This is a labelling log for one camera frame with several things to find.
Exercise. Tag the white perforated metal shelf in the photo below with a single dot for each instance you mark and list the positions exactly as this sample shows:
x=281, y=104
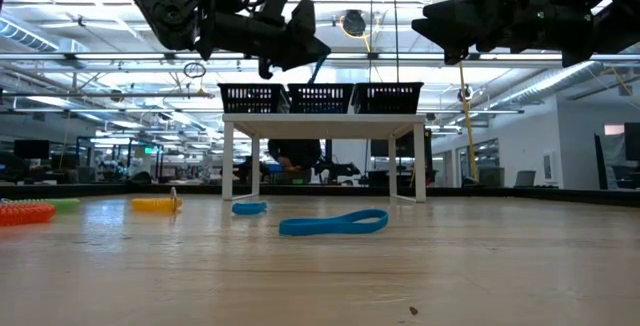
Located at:
x=350, y=123

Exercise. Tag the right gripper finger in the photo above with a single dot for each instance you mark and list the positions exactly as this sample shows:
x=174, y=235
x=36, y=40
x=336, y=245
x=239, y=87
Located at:
x=450, y=33
x=465, y=8

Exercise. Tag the blue rubber band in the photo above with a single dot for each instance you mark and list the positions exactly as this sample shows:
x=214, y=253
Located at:
x=248, y=210
x=317, y=71
x=310, y=228

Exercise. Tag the black monitor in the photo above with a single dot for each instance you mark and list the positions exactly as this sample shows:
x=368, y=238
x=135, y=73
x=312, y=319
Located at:
x=632, y=141
x=31, y=149

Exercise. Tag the black background robot arm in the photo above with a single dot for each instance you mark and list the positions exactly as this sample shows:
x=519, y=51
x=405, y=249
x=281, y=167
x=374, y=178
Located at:
x=340, y=168

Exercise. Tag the grey laptop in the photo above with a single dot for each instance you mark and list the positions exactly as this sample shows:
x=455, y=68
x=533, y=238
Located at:
x=525, y=178

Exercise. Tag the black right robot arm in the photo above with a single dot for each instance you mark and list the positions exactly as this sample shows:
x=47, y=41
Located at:
x=620, y=11

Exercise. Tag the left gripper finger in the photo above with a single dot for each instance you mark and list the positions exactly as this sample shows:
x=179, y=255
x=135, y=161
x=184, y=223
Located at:
x=315, y=53

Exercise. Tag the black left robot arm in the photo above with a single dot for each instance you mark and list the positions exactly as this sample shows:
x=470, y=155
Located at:
x=170, y=16

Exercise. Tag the person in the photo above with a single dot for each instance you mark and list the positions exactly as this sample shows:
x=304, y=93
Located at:
x=295, y=151

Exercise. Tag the black aluminium table frame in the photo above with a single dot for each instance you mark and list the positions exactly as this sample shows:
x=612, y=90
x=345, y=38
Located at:
x=550, y=195

